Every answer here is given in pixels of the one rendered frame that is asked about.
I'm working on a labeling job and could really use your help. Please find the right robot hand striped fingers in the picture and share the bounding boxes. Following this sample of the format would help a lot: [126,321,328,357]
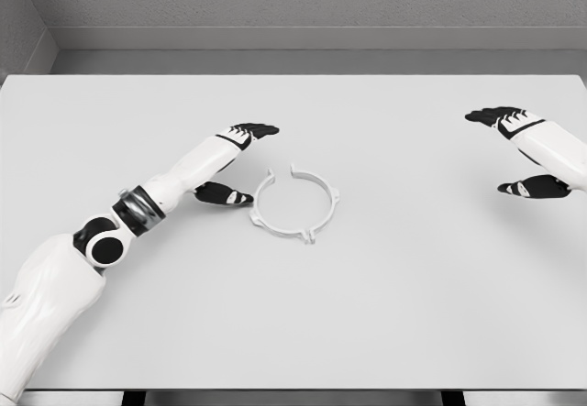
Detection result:
[464,106,575,199]

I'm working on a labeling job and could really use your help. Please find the left robot hand striped fingers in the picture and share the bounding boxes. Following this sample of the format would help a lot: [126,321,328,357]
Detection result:
[173,123,281,207]

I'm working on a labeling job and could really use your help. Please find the white pipe clamp half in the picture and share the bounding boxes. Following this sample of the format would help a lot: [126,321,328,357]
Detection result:
[249,169,310,244]
[289,162,342,247]

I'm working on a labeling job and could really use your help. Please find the white table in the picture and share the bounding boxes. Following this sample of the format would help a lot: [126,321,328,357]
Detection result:
[0,73,587,406]

